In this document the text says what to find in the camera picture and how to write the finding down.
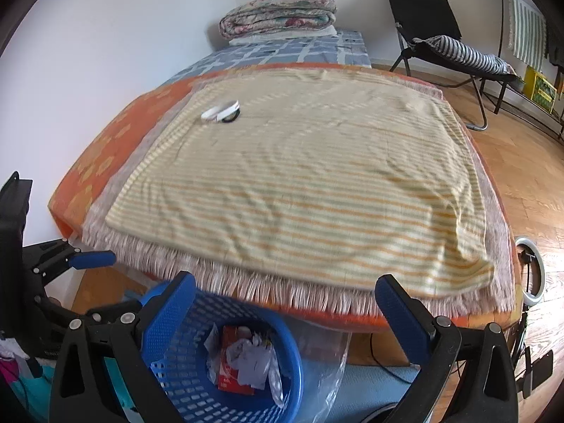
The blue plastic trash basket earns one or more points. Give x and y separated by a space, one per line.
178 371

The striped cushion on chair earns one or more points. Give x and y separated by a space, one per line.
463 55

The red cigarette box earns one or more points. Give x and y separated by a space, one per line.
231 347

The black hair band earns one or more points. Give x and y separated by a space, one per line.
231 117

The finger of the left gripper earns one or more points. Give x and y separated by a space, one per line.
92 259

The black folding chair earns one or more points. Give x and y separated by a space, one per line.
428 30

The yellow striped blanket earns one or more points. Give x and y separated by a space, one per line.
327 176

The white ring light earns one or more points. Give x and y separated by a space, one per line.
530 257

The clear plastic bag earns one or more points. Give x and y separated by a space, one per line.
310 358

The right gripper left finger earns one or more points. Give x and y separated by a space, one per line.
135 337

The white tissue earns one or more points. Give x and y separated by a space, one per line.
254 361

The blue checked bedsheet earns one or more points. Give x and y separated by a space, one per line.
344 48

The striped towel on rack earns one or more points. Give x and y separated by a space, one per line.
528 33

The folded floral quilt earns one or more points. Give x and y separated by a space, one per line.
261 17

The yellow crate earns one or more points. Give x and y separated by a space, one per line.
538 89

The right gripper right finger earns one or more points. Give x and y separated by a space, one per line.
486 391

